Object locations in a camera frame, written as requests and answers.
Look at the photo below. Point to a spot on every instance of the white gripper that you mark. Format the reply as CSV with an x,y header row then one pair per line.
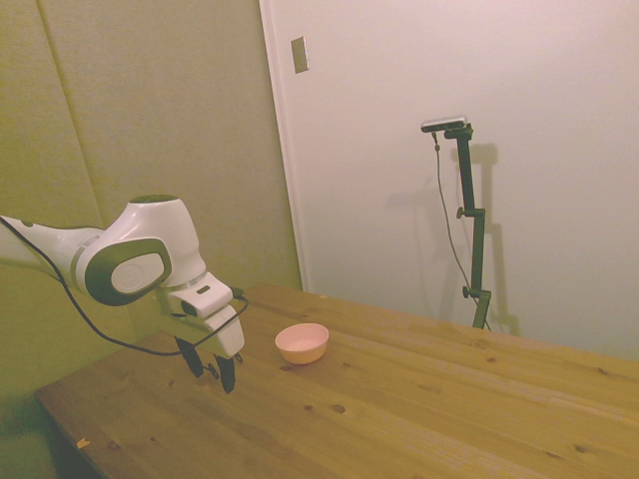
x,y
227,332

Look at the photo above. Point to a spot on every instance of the pink plastic bowl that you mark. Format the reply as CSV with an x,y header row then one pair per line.
x,y
302,349

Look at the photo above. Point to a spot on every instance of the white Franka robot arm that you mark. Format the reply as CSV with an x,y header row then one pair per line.
x,y
150,224

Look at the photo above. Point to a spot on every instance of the white wall trim strip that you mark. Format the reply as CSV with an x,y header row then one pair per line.
x,y
284,149

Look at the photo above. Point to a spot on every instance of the black camera stand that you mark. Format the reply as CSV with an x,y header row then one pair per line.
x,y
469,189

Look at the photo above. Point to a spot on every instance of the grey wall switch plate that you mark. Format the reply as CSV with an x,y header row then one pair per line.
x,y
299,55

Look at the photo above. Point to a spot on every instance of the silver stereo camera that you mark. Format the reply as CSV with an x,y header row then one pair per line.
x,y
444,123

